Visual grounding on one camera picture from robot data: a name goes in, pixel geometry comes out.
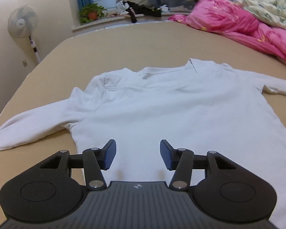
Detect white long-sleeve shirt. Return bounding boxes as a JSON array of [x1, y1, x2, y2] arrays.
[[0, 59, 286, 228]]

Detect pile of dark clothes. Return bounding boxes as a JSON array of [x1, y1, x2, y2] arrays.
[[116, 0, 162, 23]]

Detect beige mattress pad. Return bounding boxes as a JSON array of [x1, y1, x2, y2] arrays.
[[0, 21, 286, 225]]

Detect white standing fan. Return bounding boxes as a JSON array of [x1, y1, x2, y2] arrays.
[[7, 5, 41, 63]]

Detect pink quilt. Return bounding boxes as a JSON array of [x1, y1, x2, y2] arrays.
[[169, 0, 286, 60]]

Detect potted green plant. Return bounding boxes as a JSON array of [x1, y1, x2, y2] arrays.
[[79, 3, 108, 24]]

